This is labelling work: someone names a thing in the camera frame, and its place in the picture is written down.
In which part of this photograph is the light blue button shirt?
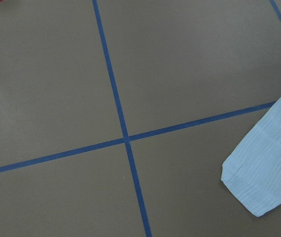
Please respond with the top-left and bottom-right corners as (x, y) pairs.
(221, 97), (281, 217)

